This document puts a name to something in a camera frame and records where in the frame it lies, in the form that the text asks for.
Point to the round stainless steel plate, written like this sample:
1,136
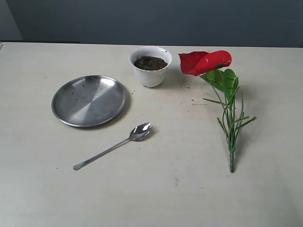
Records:
89,101

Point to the dark soil in pot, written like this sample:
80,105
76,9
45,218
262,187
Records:
150,63

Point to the stainless steel spork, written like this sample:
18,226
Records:
139,133

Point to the white plastic flower pot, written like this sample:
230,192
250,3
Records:
150,78

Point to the red artificial anthurium flower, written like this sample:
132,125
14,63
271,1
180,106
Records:
212,67

